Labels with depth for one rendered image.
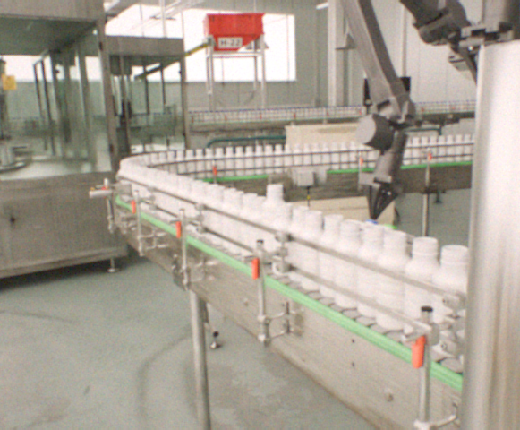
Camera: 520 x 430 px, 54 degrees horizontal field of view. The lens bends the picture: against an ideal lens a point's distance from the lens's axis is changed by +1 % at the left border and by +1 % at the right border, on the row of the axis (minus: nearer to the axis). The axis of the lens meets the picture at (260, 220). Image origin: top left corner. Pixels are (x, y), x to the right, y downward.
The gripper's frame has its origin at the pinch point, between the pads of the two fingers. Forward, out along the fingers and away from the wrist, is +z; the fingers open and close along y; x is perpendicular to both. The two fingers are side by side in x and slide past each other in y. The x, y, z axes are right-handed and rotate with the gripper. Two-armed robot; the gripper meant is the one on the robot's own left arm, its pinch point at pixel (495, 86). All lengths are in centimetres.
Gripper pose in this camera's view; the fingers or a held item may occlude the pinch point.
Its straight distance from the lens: 93.2
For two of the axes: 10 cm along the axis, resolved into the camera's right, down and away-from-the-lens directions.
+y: 8.7, -1.3, 4.8
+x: -5.0, -1.6, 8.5
